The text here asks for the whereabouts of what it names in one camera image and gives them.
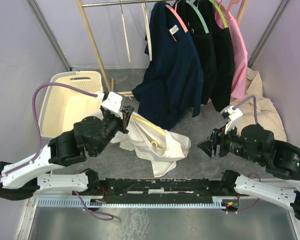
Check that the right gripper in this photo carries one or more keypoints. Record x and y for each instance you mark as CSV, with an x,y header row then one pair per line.
x,y
218,137

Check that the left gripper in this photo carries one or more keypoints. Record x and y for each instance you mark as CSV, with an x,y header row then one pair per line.
x,y
124,121

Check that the yellow hanger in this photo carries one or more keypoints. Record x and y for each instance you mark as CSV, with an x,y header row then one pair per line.
x,y
144,121

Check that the white t shirt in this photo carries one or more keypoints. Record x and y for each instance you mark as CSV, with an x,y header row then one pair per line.
x,y
161,147

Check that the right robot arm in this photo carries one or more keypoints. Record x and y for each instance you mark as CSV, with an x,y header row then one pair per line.
x,y
258,145

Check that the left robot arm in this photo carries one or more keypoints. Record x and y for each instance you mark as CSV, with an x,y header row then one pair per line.
x,y
89,137

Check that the navy blue t shirt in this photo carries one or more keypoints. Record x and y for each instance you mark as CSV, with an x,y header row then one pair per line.
x,y
174,79

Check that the black t shirt right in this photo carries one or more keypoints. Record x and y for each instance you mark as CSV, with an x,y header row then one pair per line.
x,y
225,69

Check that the black t shirt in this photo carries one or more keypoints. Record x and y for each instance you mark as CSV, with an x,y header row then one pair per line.
x,y
225,69
204,45

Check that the pink t shirt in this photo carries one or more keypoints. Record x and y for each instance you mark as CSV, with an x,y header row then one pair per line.
x,y
240,54

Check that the white plastic hanger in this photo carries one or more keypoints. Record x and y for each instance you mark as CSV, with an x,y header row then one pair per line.
x,y
125,32

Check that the lime green hanger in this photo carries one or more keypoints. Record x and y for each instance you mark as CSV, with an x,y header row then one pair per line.
x,y
216,6

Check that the pink hanger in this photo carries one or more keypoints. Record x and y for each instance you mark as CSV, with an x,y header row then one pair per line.
x,y
231,4
174,29

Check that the black t shirt left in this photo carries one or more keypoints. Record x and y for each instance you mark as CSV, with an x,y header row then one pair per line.
x,y
204,45

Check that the pink hanger far right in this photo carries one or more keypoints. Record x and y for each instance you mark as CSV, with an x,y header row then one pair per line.
x,y
231,4

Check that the cream laundry basket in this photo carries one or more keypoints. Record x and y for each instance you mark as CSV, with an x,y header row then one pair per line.
x,y
62,107

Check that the beige garment on floor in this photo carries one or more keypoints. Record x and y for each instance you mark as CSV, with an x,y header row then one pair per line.
x,y
267,115

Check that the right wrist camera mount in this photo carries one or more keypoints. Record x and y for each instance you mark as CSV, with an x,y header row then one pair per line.
x,y
233,116

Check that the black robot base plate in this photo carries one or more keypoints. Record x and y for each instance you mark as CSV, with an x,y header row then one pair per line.
x,y
158,191

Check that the white slotted cable duct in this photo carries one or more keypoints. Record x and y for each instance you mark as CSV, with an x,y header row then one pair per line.
x,y
217,203

